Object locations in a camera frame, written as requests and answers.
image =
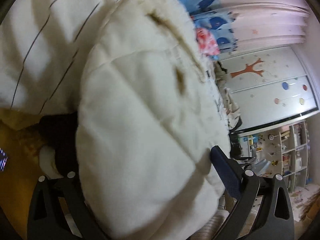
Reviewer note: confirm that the dark cloth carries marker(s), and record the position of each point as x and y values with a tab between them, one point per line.
60	140

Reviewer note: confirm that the pink floral cloth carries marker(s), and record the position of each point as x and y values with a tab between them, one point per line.
206	42

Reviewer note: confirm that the white cloth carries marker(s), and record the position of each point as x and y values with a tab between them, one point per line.
48	160

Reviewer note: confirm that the white tree print wardrobe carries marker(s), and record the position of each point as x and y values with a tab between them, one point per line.
270	92

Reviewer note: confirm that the whale print curtain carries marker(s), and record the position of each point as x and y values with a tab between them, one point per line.
262	25

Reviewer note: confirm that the white bookshelf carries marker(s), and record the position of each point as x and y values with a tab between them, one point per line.
291	152

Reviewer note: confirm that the cream quilted jacket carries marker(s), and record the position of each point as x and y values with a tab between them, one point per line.
140	120

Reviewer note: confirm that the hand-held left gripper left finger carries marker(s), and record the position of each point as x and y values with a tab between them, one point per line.
72	187

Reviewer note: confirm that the dark lit screen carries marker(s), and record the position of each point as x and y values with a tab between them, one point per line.
3	160

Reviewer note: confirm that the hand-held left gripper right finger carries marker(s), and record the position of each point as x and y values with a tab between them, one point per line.
226	172

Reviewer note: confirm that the white striped bed sheet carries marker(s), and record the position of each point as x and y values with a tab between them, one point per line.
50	42

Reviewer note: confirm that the cluttered desk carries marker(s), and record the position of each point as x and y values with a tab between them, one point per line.
265	142

